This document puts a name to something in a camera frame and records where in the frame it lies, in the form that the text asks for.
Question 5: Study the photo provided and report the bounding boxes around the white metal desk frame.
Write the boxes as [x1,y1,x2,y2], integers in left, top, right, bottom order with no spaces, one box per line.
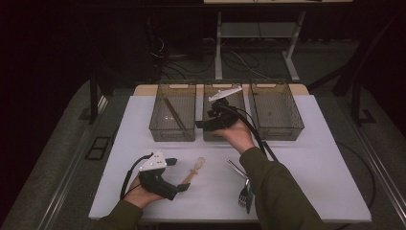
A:
[203,0,353,83]

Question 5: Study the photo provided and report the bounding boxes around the white table mat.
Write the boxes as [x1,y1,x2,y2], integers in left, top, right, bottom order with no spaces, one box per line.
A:
[88,94,372,223]

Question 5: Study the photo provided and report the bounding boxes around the left hand-held gripper cable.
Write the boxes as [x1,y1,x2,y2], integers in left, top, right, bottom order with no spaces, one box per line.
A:
[119,152,155,201]

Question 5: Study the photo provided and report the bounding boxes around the black floor cables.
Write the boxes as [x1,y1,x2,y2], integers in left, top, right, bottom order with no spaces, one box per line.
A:
[148,34,272,81]

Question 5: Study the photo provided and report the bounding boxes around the thin black cable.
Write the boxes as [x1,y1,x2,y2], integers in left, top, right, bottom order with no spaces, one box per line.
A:
[335,140,377,210]

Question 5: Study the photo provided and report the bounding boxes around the person's left hand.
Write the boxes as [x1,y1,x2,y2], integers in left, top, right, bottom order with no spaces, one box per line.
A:
[123,176,166,210]

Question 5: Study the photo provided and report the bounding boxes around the smoky clear plastic bin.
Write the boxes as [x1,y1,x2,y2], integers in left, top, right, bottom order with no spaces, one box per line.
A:
[202,80,249,143]
[248,79,305,142]
[148,80,197,143]

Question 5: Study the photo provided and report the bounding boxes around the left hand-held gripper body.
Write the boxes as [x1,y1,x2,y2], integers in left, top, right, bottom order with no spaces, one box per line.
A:
[138,150,180,201]

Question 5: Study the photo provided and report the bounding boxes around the clear spoon with wooden handle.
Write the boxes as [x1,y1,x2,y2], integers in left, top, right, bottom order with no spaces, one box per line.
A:
[181,156,206,186]

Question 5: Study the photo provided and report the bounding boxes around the black chopstick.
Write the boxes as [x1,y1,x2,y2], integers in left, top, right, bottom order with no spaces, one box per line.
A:
[261,141,280,162]

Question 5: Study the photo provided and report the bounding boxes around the right hand-held gripper cable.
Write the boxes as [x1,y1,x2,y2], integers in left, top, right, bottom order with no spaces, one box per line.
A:
[223,104,269,157]

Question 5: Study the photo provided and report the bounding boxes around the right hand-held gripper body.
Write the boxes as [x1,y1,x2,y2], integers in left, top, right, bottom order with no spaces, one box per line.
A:
[204,86,243,132]

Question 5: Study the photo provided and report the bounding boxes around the metal rail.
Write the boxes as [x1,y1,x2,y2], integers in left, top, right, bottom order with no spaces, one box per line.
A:
[346,119,406,219]
[37,95,110,230]

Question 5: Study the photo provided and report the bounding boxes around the black floor plate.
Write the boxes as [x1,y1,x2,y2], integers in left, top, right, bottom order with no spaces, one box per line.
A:
[84,136,112,161]

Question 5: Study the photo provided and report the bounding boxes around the metal spoon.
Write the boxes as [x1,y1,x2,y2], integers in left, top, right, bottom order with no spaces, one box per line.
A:
[226,159,250,180]

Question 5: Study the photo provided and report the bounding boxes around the person's right hand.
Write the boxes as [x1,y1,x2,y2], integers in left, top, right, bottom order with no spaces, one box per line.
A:
[216,119,257,155]

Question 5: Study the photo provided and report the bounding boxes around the hand-held gripper cable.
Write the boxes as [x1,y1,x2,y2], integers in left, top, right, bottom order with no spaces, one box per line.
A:
[223,104,269,157]
[119,152,155,201]

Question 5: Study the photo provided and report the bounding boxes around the black metal stand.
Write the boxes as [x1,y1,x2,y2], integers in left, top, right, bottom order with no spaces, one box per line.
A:
[306,13,406,127]
[88,68,101,126]

